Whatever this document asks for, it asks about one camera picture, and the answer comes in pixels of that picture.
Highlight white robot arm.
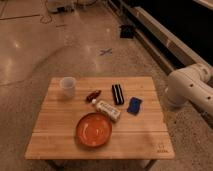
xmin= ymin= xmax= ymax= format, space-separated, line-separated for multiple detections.
xmin=165 ymin=63 xmax=213 ymax=117

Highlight orange ceramic bowl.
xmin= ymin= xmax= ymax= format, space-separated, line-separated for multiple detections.
xmin=75 ymin=112 xmax=112 ymax=148

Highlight black white-striped eraser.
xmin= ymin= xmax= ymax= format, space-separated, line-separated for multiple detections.
xmin=112 ymin=84 xmax=124 ymax=105

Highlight small red bottle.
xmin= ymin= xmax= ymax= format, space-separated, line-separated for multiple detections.
xmin=86 ymin=90 xmax=101 ymax=102

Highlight wooden folding table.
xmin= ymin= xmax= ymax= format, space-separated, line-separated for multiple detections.
xmin=25 ymin=77 xmax=175 ymax=160

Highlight blue sponge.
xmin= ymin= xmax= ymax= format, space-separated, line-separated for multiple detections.
xmin=127 ymin=97 xmax=142 ymax=115

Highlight translucent plastic cup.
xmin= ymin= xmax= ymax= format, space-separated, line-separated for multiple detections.
xmin=59 ymin=77 xmax=76 ymax=98

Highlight black box on floor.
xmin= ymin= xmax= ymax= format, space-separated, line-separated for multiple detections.
xmin=120 ymin=25 xmax=134 ymax=38

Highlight white device on floor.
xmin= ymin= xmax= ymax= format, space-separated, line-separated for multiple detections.
xmin=45 ymin=0 xmax=74 ymax=13

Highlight cable on floor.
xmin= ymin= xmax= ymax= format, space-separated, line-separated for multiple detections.
xmin=39 ymin=0 xmax=54 ymax=25

